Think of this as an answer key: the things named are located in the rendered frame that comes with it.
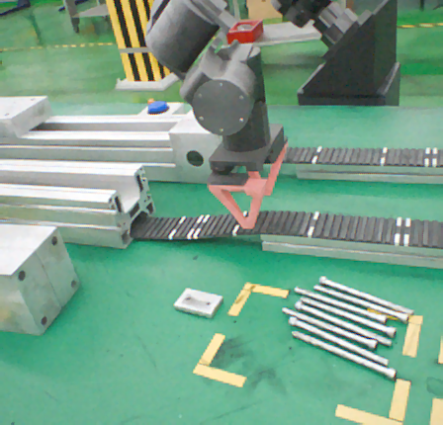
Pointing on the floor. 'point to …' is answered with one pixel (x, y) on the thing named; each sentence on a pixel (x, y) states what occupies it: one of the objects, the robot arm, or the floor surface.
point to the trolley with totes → (267, 36)
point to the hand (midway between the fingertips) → (256, 205)
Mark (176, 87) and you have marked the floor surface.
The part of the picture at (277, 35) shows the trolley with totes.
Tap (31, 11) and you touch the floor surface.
